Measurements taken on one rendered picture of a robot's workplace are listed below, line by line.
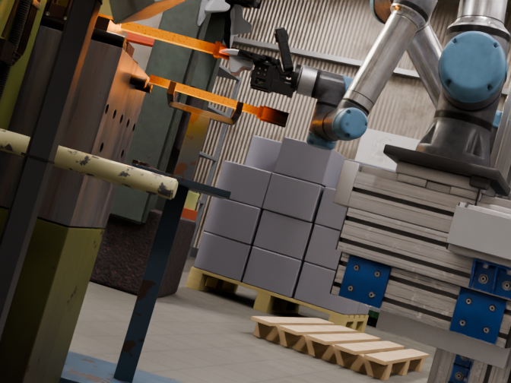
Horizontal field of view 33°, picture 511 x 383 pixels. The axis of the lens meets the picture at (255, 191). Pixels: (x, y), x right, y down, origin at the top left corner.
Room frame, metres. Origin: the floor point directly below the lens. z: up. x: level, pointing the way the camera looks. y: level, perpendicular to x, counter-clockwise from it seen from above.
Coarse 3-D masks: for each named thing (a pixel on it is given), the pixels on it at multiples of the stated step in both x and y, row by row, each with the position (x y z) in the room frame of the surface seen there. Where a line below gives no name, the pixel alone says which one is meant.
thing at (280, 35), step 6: (276, 30) 2.14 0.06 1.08; (282, 30) 2.14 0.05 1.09; (276, 36) 2.15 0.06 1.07; (282, 36) 2.14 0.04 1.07; (276, 42) 2.16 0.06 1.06; (282, 42) 2.14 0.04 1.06; (282, 48) 2.13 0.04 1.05; (288, 48) 2.13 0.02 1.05; (282, 54) 2.13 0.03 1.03; (288, 54) 2.13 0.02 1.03; (282, 60) 2.14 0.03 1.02; (288, 60) 2.13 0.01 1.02; (288, 66) 2.13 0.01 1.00
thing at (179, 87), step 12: (156, 84) 2.55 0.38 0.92; (168, 84) 2.54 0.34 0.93; (180, 84) 2.54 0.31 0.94; (192, 96) 2.57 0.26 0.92; (204, 96) 2.55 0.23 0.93; (216, 96) 2.55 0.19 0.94; (252, 108) 2.56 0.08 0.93; (264, 108) 2.58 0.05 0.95; (264, 120) 2.57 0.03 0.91; (276, 120) 2.58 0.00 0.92
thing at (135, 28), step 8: (104, 16) 2.17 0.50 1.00; (128, 24) 2.17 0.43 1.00; (136, 24) 2.17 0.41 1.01; (136, 32) 2.17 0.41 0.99; (144, 32) 2.17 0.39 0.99; (152, 32) 2.17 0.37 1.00; (160, 32) 2.17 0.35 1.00; (168, 32) 2.16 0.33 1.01; (168, 40) 2.17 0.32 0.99; (176, 40) 2.16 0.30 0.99; (184, 40) 2.16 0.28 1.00; (192, 40) 2.16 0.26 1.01; (200, 40) 2.16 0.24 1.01; (192, 48) 2.18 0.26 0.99; (200, 48) 2.16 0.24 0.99; (208, 48) 2.16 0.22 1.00; (216, 48) 2.15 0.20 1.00; (224, 48) 2.16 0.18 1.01; (232, 48) 2.15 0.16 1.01; (216, 56) 2.17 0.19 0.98; (224, 56) 2.16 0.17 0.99
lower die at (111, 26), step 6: (54, 6) 2.07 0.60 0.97; (60, 6) 2.07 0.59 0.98; (54, 12) 2.07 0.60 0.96; (60, 12) 2.07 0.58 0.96; (102, 18) 2.06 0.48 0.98; (108, 18) 2.11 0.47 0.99; (96, 24) 2.06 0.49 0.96; (102, 24) 2.06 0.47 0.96; (108, 24) 2.06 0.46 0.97; (114, 24) 2.11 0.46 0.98; (120, 24) 2.16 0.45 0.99; (108, 30) 2.07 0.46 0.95; (114, 30) 2.13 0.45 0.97; (120, 30) 2.18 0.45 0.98; (126, 36) 2.26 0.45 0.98
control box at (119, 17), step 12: (120, 0) 1.68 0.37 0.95; (132, 0) 1.60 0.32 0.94; (144, 0) 1.52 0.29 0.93; (156, 0) 1.47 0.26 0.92; (168, 0) 1.48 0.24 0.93; (180, 0) 1.53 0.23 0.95; (120, 12) 1.71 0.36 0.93; (132, 12) 1.62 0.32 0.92; (144, 12) 1.63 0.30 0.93; (156, 12) 1.68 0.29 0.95
